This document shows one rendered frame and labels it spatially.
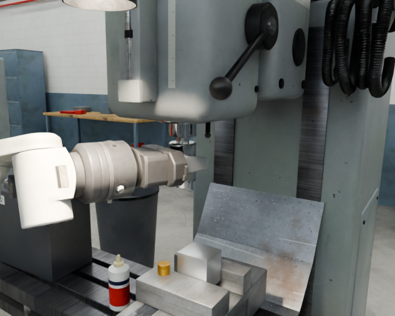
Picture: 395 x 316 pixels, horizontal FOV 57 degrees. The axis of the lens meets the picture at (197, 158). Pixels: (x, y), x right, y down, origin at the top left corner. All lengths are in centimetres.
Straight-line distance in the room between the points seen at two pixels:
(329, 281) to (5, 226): 79
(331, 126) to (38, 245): 71
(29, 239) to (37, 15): 772
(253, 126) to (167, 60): 48
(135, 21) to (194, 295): 41
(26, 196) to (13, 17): 874
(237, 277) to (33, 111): 742
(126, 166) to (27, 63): 741
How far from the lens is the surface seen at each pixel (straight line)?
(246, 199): 99
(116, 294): 75
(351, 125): 89
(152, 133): 618
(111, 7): 43
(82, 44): 736
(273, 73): 65
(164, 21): 53
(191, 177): 62
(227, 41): 54
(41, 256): 90
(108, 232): 262
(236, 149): 99
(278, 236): 94
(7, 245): 100
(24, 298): 90
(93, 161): 51
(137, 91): 50
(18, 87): 779
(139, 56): 51
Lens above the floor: 136
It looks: 11 degrees down
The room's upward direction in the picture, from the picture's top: 1 degrees clockwise
